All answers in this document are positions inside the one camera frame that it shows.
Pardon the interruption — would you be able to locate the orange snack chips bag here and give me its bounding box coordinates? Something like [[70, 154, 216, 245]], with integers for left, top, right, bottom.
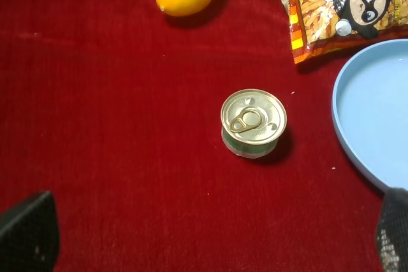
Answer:
[[281, 0, 407, 64]]

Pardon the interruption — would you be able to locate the small pull-tab tin can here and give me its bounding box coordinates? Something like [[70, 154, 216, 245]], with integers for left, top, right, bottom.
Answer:
[[221, 89, 287, 159]]

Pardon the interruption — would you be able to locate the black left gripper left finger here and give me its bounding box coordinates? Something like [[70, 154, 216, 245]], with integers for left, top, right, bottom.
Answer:
[[1, 190, 60, 271]]

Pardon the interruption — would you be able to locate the light blue round plate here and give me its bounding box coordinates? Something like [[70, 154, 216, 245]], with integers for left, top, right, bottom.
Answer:
[[331, 39, 407, 192]]

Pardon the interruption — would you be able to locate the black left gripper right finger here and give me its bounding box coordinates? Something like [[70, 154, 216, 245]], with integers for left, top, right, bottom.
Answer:
[[375, 188, 407, 272]]

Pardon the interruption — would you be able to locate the red velvet tablecloth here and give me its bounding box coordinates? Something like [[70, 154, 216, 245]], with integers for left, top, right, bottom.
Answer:
[[0, 0, 408, 272]]

